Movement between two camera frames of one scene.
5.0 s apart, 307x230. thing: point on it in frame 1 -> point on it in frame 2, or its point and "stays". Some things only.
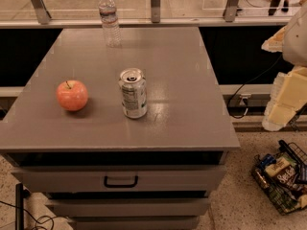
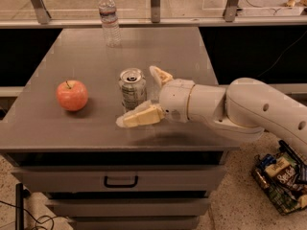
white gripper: (296, 43) -> (175, 97)
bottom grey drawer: (135, 222) stays
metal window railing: (229, 18) stays
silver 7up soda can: (133, 89) stays
